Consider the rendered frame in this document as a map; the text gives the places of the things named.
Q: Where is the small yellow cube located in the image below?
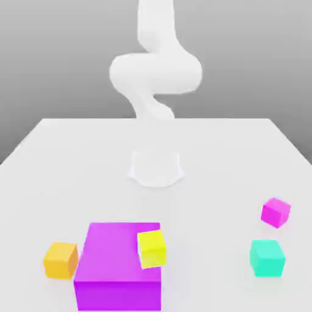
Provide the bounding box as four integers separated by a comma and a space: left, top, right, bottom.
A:
136, 229, 167, 270

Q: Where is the small orange cube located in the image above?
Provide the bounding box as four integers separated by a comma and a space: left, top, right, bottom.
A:
43, 241, 79, 280

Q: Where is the small magenta cube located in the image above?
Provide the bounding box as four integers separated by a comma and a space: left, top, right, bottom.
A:
260, 197, 291, 229

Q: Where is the small turquoise cube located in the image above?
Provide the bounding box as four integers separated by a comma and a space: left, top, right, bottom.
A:
249, 239, 286, 278

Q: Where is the large purple box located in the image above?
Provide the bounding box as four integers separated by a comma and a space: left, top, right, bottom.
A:
73, 222, 162, 312

